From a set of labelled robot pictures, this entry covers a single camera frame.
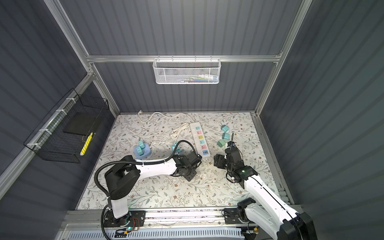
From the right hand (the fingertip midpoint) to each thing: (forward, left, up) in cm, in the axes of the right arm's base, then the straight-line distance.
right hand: (221, 158), depth 84 cm
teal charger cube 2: (+22, -7, -9) cm, 25 cm away
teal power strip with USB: (+10, +27, -7) cm, 29 cm away
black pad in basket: (+9, +71, +21) cm, 75 cm away
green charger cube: (+15, -2, -7) cm, 17 cm away
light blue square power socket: (+8, +46, -7) cm, 48 cm away
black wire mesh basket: (+3, +78, +21) cm, 81 cm away
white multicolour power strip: (+18, +12, -8) cm, 23 cm away
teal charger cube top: (+29, -6, -8) cm, 31 cm away
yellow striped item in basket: (-2, +65, +19) cm, 68 cm away
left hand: (-5, +17, -9) cm, 20 cm away
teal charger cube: (+11, +49, -2) cm, 50 cm away
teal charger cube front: (+7, +49, -2) cm, 50 cm away
